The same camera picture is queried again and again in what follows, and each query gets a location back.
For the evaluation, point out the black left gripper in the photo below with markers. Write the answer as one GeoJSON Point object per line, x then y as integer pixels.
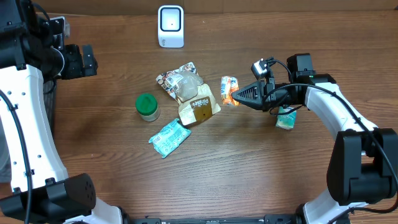
{"type": "Point", "coordinates": [79, 69]}

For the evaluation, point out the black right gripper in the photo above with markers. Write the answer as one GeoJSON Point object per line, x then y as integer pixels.
{"type": "Point", "coordinates": [259, 89]}

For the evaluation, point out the orange snack pack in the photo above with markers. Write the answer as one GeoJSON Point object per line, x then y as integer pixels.
{"type": "Point", "coordinates": [228, 86]}

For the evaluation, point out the teal tissue pack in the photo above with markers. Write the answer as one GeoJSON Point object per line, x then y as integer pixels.
{"type": "Point", "coordinates": [286, 121]}

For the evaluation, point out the beige brown snack pouch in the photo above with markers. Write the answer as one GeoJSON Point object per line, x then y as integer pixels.
{"type": "Point", "coordinates": [196, 102]}

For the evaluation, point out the green lid jar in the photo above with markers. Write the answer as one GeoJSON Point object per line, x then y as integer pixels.
{"type": "Point", "coordinates": [147, 107]}

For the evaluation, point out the teal snack packet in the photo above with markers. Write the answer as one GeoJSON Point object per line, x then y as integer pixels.
{"type": "Point", "coordinates": [169, 138]}

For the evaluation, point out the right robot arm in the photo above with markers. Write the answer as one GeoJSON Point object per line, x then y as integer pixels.
{"type": "Point", "coordinates": [363, 164]}

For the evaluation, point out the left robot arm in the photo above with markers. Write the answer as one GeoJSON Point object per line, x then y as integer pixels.
{"type": "Point", "coordinates": [34, 52]}

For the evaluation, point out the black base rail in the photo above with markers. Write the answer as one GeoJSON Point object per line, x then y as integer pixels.
{"type": "Point", "coordinates": [211, 221]}

